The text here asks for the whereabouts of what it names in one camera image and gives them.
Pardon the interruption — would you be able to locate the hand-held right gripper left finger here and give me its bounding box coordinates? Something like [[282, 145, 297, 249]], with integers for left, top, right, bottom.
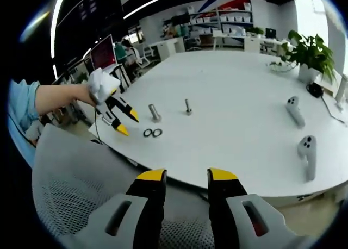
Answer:
[[58, 167, 167, 249]]

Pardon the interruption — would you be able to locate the white plant pot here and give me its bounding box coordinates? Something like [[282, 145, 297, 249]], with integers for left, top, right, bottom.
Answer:
[[297, 63, 321, 84]]

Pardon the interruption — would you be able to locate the small black device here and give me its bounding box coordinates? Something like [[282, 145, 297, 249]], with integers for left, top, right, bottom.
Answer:
[[307, 82, 324, 98]]

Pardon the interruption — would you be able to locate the white background desk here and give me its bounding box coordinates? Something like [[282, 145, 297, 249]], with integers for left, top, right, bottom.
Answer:
[[212, 28, 289, 53]]

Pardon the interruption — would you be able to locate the green leafy plant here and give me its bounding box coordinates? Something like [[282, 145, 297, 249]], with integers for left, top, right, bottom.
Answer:
[[270, 29, 337, 83]]

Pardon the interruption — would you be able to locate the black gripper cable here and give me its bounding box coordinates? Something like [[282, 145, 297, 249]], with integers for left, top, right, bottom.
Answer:
[[93, 104, 103, 144]]

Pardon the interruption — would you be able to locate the black device cable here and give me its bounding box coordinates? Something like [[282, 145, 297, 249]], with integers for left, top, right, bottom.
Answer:
[[320, 95, 346, 124]]

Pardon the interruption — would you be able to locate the grey mesh chair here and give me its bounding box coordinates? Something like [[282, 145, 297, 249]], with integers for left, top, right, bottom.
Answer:
[[32, 123, 218, 249]]

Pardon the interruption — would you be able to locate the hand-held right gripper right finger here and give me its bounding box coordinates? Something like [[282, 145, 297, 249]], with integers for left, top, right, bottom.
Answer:
[[207, 167, 300, 249]]

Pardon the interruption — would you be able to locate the white office chair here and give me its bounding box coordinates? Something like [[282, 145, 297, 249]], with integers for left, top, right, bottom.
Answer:
[[135, 42, 153, 68]]

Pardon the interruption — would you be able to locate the shelving with white boxes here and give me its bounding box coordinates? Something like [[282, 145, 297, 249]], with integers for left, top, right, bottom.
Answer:
[[187, 0, 254, 35]]

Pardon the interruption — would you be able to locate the small green plant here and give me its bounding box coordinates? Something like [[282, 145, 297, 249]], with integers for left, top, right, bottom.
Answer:
[[246, 27, 265, 37]]

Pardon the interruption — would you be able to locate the large steel threaded stud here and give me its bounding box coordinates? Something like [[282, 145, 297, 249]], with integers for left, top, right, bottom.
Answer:
[[148, 103, 163, 123]]

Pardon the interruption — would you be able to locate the thin steel threaded stud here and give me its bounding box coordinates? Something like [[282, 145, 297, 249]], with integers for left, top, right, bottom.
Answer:
[[184, 98, 194, 116]]

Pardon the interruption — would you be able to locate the white handheld controller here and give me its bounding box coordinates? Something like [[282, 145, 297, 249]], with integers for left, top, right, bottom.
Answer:
[[296, 134, 318, 182], [285, 96, 306, 129]]

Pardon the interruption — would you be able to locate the white laptop with red screen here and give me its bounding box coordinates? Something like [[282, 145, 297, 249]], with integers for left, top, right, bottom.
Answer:
[[89, 33, 123, 76]]

